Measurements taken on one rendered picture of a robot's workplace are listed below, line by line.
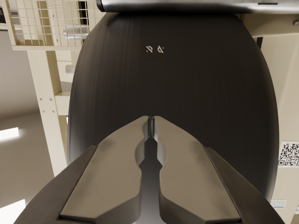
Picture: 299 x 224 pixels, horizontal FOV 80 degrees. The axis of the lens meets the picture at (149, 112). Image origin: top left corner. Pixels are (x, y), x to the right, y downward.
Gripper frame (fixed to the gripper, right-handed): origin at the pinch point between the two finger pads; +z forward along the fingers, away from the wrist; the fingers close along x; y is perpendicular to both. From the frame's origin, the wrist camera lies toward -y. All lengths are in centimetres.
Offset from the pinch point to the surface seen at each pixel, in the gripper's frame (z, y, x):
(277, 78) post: 28.6, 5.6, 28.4
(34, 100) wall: 640, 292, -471
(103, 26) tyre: 19.2, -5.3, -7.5
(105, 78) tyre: 10.7, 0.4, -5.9
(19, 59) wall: 649, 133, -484
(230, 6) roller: 19.9, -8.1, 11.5
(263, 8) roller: 20.2, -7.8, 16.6
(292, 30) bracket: 25.7, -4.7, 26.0
